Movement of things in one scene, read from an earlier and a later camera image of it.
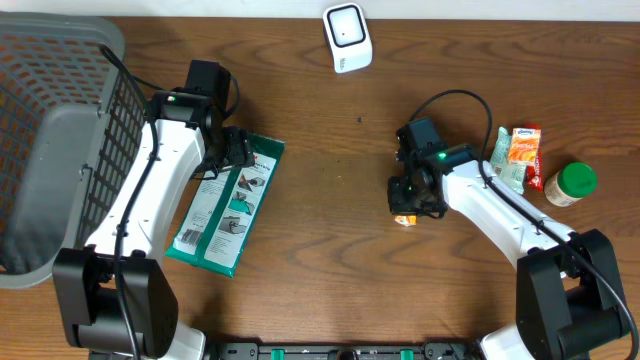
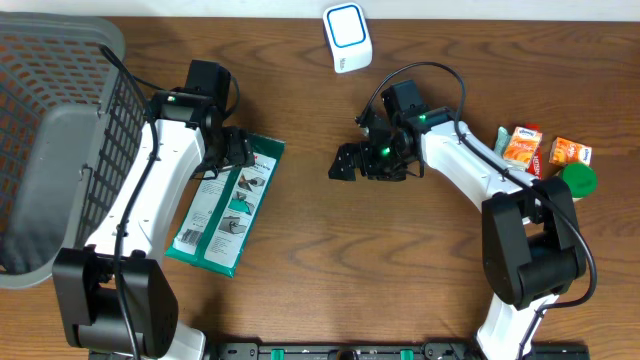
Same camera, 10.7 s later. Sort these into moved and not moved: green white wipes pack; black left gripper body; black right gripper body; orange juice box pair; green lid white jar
Moved: black right gripper body; orange juice box pair
Not moved: green lid white jar; black left gripper body; green white wipes pack
